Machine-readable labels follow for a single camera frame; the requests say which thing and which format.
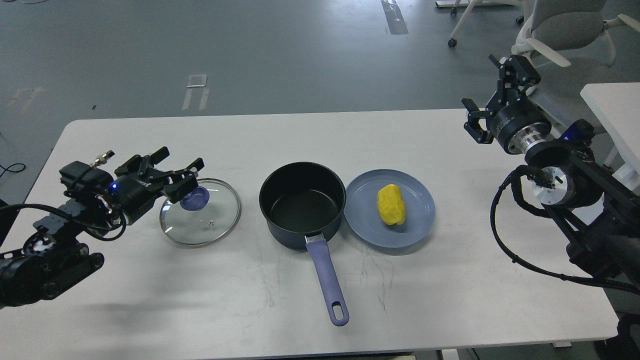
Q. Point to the glass pot lid blue knob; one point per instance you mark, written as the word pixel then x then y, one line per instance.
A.
pixel 204 216

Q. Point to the grey office chair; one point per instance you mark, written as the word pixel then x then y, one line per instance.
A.
pixel 574 38

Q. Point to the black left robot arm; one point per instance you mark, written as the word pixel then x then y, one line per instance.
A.
pixel 100 204

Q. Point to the blue plate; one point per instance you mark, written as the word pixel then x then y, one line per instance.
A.
pixel 362 216

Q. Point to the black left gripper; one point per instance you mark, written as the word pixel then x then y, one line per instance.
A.
pixel 138 183

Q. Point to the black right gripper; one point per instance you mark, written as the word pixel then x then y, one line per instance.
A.
pixel 514 117

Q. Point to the dark blue saucepan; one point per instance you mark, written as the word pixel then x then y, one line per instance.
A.
pixel 303 204

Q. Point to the white side table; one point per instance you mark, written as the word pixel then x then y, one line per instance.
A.
pixel 617 107

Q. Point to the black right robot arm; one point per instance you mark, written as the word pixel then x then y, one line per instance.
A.
pixel 560 180

